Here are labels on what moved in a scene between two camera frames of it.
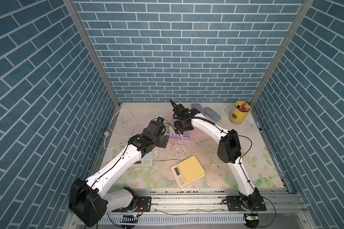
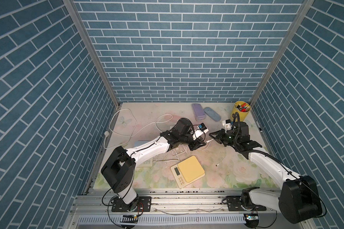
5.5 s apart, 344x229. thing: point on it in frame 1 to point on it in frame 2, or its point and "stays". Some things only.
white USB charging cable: x=178 y=150 to x=166 y=133
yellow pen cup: x=240 y=112 stays
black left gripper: x=162 y=142 to x=195 y=143
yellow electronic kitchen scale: x=188 y=171 stays
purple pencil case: x=198 y=107 stays
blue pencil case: x=212 y=114 stays
